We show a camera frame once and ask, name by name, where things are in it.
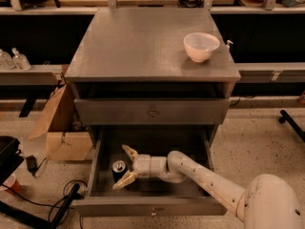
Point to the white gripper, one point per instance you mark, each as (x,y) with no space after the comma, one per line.
(142,166)

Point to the blue pepsi can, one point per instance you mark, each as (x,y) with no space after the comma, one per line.
(119,168)

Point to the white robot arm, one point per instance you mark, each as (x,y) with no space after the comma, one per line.
(268,202)

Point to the open grey middle drawer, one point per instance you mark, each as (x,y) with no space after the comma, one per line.
(147,196)

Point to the closed grey top drawer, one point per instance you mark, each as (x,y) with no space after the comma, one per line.
(151,112)

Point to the grey drawer cabinet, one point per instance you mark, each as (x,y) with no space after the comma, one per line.
(138,54)

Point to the brown cardboard box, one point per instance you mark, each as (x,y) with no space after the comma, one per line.
(65,139)

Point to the black power adapter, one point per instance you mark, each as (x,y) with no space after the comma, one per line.
(31,164)

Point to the red plastic cup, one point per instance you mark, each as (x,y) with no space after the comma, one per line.
(11,185)

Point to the black bin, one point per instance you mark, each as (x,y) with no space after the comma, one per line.
(10,157)

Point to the white bowl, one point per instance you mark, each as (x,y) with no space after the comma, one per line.
(200,46)

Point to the white pump bottle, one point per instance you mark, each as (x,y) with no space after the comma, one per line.
(230,45)

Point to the clear sanitizer bottle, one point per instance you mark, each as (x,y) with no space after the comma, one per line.
(20,60)
(6,61)

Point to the black caster leg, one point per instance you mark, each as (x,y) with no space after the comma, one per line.
(285,117)

